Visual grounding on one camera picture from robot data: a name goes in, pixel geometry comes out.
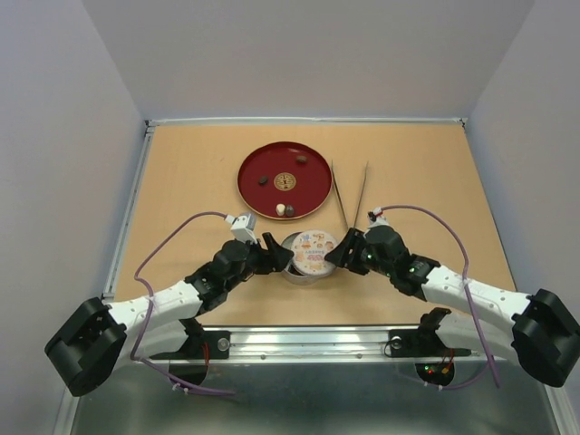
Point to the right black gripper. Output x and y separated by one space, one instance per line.
341 255

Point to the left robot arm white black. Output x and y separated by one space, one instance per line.
99 338

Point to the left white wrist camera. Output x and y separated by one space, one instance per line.
242 228

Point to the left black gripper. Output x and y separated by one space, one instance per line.
273 258

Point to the silver metal tongs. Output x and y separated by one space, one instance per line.
349 199

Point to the red round tray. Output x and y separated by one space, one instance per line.
303 186

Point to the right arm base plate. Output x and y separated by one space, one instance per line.
421 341

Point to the silver tin lid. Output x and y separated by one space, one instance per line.
310 249

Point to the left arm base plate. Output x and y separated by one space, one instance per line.
202 343

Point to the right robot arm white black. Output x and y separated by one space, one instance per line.
536 331

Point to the round silver tin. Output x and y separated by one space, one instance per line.
291 274

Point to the aluminium mounting rail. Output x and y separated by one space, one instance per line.
335 344

